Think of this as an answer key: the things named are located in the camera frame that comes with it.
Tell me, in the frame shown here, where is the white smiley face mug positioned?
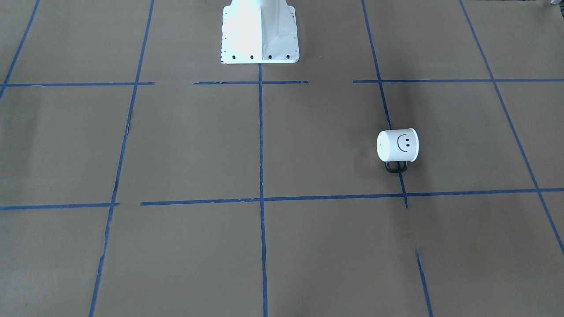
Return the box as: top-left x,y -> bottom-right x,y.
376,128 -> 420,174

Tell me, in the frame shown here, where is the blue tape vertical line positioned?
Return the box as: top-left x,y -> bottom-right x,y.
361,0 -> 434,317
88,0 -> 155,317
258,64 -> 268,317

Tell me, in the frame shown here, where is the blue tape centre vertical line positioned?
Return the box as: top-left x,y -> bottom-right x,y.
258,64 -> 268,317

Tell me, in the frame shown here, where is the blue tape lower horizontal line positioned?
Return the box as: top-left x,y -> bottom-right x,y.
0,188 -> 564,211

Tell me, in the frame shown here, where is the blue tape horizontal line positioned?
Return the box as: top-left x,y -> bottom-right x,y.
0,188 -> 564,211
1,78 -> 564,88

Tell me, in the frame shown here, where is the blue tape upper horizontal line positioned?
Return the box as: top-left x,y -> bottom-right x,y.
1,78 -> 564,88

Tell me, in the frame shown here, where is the blue tape far line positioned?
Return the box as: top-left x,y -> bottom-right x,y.
459,0 -> 564,253
1,0 -> 40,97

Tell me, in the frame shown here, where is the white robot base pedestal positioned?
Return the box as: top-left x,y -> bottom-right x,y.
220,0 -> 300,64

